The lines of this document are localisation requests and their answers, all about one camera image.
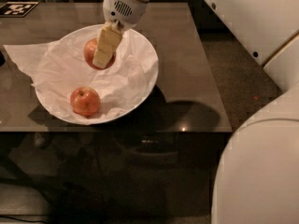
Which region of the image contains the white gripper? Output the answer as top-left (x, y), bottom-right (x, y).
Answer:
top-left (93, 0), bottom-right (148, 69)

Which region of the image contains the red apple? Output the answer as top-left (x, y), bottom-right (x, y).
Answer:
top-left (83, 38), bottom-right (116, 70)
top-left (70, 87), bottom-right (101, 117)

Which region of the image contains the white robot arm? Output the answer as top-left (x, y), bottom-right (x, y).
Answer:
top-left (135, 0), bottom-right (299, 224)

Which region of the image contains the white bowl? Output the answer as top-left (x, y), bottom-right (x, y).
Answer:
top-left (35, 23), bottom-right (160, 126)

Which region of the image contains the white crumpled paper sheet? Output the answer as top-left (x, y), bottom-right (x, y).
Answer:
top-left (3, 26), bottom-right (159, 121)

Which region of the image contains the black white fiducial marker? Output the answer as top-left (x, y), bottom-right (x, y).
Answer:
top-left (0, 2), bottom-right (38, 18)

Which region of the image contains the dark object at table edge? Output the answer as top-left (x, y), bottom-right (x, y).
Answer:
top-left (0, 51), bottom-right (6, 67)

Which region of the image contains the black cable on floor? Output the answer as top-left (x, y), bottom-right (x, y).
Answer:
top-left (0, 215), bottom-right (50, 224)

